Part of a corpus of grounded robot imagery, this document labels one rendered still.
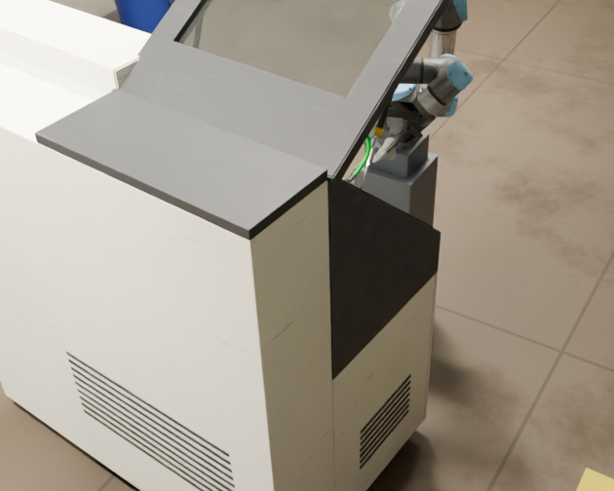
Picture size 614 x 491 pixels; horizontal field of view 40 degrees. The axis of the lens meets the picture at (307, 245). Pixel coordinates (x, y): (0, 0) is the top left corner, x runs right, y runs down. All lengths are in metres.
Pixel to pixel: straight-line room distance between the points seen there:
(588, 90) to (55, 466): 3.84
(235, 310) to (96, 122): 0.61
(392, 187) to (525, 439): 1.07
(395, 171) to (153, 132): 1.27
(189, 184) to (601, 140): 3.49
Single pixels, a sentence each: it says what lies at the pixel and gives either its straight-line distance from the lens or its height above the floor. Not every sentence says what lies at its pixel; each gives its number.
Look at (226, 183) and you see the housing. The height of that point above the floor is 1.50.
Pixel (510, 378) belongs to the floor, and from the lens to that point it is 3.54.
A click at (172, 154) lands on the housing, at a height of 1.50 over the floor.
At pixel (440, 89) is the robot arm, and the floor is 1.44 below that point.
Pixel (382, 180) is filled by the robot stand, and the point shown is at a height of 0.78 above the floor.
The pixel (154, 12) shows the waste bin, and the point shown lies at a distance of 5.89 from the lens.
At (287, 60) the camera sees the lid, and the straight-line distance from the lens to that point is 2.19.
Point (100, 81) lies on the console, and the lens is 2.41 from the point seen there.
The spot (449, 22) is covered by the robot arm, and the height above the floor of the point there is 1.42.
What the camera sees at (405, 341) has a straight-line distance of 2.75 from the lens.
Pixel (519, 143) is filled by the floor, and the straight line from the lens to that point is 4.96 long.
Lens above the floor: 2.56
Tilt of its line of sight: 38 degrees down
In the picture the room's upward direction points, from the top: 2 degrees counter-clockwise
